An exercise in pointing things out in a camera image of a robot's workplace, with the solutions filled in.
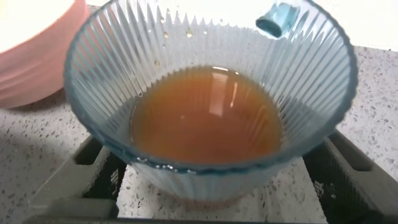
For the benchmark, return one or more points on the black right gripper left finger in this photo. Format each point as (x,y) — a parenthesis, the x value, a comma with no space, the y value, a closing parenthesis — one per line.
(77,189)

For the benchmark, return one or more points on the orange red liquid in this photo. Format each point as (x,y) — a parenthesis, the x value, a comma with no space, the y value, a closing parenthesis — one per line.
(199,124)

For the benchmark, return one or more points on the pink ribbed bowl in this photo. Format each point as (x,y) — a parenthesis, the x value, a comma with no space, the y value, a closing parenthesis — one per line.
(34,68)

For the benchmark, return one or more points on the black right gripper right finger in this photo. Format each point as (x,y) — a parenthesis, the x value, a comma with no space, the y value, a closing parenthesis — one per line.
(357,186)

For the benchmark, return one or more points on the ribbed clear blue cup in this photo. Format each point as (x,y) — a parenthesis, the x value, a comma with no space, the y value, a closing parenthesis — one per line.
(102,71)

